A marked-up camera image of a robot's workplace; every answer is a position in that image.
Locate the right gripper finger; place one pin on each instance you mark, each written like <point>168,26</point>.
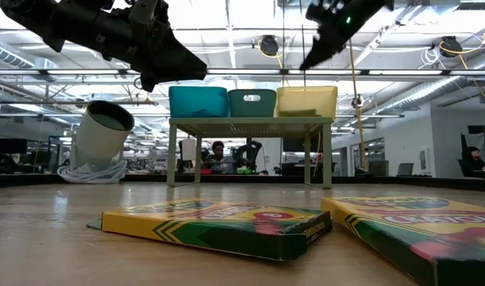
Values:
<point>321,49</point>

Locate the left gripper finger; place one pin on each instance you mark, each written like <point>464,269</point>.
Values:
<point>150,84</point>
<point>174,63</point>

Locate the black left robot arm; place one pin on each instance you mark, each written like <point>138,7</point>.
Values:
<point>24,12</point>

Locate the black background robot arm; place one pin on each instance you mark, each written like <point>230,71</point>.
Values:
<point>248,153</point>

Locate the grey office chair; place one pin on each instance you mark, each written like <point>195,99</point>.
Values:
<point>405,169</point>
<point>379,168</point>

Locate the blue plastic bin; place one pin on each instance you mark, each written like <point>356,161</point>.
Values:
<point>198,102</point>

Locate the yellow plastic bin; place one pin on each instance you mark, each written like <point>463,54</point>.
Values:
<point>305,99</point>

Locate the small teal plastic bin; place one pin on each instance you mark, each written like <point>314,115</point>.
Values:
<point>242,108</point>

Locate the white tipped cylinder container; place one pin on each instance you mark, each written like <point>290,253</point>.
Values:
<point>95,147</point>

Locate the pale green small shelf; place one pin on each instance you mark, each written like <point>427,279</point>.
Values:
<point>250,126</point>

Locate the person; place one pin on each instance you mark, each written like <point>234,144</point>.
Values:
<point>474,163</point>
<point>218,161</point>

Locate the small red tray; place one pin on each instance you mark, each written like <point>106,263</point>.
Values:
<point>204,171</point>

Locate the small green tray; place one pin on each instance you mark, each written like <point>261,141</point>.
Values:
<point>244,171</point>

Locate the black computer monitor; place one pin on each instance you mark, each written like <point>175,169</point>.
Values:
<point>12,145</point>

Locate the black aluminium table frame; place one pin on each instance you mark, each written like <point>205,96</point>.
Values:
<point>385,179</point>

